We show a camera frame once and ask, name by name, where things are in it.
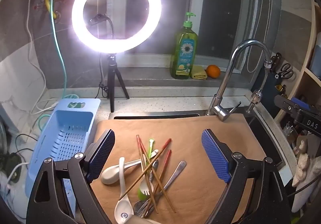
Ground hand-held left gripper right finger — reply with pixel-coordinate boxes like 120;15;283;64
201;129;291;224

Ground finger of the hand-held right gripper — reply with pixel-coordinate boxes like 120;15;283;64
291;97;313;109
274;95;298;116

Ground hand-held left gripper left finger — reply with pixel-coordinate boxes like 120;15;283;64
26;129;116;224

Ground white ceramic spoon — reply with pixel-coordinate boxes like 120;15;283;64
101;149;159;185
115;157;134;224

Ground blue plastic drainer basket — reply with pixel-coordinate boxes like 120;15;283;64
25;99;101;219

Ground person's right hand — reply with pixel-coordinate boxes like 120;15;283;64
292;136;318;188

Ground dark knife holder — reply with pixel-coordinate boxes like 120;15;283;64
261;71;289;113

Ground clear glass cup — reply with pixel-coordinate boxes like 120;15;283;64
283;121;295;139

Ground curved wooden shelf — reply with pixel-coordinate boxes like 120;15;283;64
273;0;321;124

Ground brown table mat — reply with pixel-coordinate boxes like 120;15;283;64
89;115;267;224

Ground metal spoon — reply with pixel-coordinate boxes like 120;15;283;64
134;160;187;217

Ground green plastic spoon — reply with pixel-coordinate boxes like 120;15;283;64
137;139;154;201

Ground white plastic fork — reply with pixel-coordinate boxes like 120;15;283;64
139;159;154;195

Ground chrome faucet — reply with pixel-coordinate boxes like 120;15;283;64
206;39;273;122

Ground black tripod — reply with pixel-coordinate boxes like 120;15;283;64
107;53;130;113

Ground orange fruit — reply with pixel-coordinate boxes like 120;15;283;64
206;65;221;78

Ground yellow cloth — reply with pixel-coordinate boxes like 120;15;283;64
190;65;208;79

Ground dark green object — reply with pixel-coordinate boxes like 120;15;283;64
0;154;23;182

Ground glass pot lid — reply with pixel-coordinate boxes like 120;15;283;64
0;114;8;154

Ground white power strip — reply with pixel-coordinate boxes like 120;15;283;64
0;171;18;204

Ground green dish soap bottle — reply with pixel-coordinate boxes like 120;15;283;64
170;11;198;79

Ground dark window pane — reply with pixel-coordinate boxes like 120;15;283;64
194;0;281;64

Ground black gooseneck phone clip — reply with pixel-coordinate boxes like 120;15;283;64
88;13;115;40

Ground metal sprayer hose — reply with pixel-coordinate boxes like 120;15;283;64
244;65;270;114

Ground black-handled scissors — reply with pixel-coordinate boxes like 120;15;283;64
279;63;294;79

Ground bead chain cord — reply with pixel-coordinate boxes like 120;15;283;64
247;0;274;72

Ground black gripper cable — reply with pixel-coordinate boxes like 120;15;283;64
287;176;319;198

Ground black ring light cable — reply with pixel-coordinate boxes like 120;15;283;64
94;53;108;99

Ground thin black cable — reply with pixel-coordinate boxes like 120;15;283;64
14;134;38;164

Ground thick white cable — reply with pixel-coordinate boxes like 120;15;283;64
5;161;30;189

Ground teal cable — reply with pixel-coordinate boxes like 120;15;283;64
38;0;83;131

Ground thin white cable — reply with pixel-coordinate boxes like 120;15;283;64
25;0;59;115

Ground white ring light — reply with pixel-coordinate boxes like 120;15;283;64
71;0;162;54

